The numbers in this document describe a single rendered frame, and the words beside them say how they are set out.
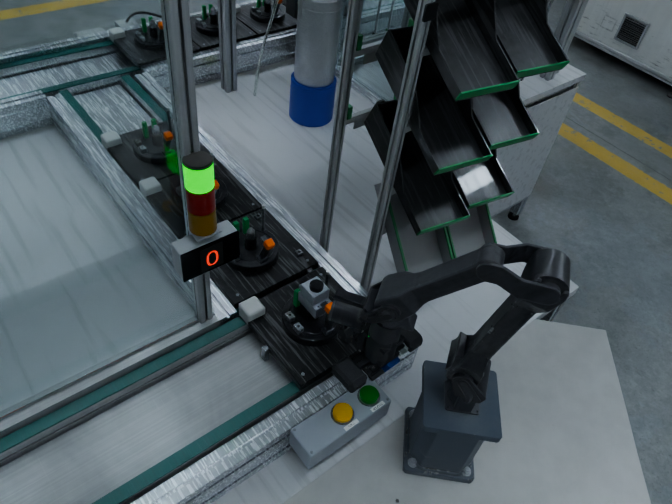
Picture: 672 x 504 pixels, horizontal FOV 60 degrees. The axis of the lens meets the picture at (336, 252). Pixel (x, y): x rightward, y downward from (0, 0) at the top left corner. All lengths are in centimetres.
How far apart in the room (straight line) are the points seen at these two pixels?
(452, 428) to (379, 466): 23
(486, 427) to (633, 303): 208
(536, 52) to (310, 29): 88
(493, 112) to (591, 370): 69
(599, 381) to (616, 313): 149
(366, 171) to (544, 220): 164
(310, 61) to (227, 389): 111
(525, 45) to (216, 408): 94
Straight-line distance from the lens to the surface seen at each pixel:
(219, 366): 131
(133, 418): 127
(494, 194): 138
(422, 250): 138
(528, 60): 120
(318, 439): 118
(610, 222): 354
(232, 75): 223
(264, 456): 121
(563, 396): 151
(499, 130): 127
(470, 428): 113
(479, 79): 109
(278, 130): 204
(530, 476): 137
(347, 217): 172
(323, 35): 192
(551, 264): 87
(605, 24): 524
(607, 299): 309
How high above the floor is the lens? 201
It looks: 46 degrees down
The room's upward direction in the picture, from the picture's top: 9 degrees clockwise
